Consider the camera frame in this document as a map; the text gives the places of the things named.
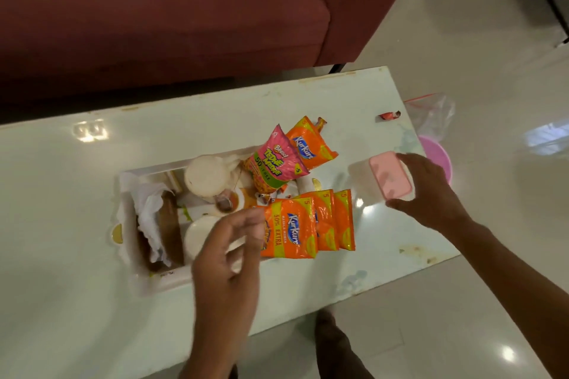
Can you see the person's left hand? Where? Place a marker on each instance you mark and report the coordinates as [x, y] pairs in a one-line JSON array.
[[226, 276]]

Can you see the person's right hand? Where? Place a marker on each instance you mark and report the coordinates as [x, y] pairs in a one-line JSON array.
[[433, 201]]

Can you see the floral mug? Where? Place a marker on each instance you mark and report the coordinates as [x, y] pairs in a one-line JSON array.
[[198, 234], [206, 176]]

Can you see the wooden napkin holder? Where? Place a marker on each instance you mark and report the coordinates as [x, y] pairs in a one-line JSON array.
[[171, 232]]

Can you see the white printed tray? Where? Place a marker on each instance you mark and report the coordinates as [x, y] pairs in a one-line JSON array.
[[155, 281]]

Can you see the clear container with pink lid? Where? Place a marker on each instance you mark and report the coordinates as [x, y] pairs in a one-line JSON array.
[[360, 179]]

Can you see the orange snack packet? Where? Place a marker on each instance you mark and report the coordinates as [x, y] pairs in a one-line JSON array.
[[311, 143], [289, 227], [326, 223], [346, 223]]

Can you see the red candy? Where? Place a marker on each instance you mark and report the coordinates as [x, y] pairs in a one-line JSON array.
[[390, 116]]

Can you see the white paper napkins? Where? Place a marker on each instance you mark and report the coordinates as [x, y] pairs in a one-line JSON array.
[[149, 210]]

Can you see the pink snack packet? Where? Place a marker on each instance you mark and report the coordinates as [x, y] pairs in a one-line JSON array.
[[275, 163]]

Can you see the gold candy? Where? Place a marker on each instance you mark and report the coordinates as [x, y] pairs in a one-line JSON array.
[[320, 124]]

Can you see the person's right forearm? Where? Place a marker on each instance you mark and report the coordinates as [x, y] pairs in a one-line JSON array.
[[520, 290]]

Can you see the person's left forearm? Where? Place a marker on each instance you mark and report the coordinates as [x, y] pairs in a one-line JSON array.
[[213, 363]]

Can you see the person's dark trousers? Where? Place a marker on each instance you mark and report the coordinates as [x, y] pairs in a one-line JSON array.
[[338, 347]]

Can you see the pink round plate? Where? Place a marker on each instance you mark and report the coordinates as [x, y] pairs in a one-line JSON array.
[[438, 156]]

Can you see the clear pink-sealed zip bag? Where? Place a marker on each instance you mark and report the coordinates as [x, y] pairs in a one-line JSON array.
[[431, 116]]

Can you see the red fabric sofa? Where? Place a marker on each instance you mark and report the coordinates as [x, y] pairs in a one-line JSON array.
[[178, 14]]

